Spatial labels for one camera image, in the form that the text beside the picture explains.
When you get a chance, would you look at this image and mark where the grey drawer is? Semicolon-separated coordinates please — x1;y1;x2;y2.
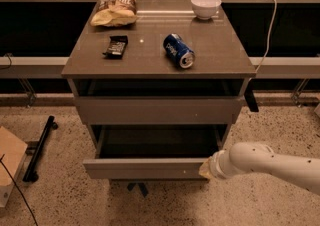
75;97;243;125
83;125;221;180

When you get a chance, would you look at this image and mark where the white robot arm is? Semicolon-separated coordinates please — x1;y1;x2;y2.
199;142;320;195

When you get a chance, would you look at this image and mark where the closed grey top drawer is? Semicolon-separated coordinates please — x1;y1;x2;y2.
75;97;243;125

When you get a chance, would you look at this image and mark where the grey drawer cabinet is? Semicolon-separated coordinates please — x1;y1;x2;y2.
61;0;257;184

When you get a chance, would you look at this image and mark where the blue soda can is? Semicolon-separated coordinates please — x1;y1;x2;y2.
163;33;195;69

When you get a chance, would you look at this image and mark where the black snack wrapper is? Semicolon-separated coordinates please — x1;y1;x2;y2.
103;36;128;59

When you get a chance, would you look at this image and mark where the white bowl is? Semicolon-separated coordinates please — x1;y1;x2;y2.
191;0;221;20

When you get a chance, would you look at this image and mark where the black bar on floor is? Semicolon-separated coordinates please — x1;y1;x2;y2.
23;115;58;182

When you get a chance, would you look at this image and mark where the yellow chip bag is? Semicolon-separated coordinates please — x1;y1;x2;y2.
90;0;137;27

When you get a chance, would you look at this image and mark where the cardboard box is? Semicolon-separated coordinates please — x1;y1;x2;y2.
0;126;27;208

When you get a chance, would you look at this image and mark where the white cable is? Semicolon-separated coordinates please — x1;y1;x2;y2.
254;0;278;73

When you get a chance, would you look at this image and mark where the black cable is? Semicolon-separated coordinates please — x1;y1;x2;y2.
0;153;40;226

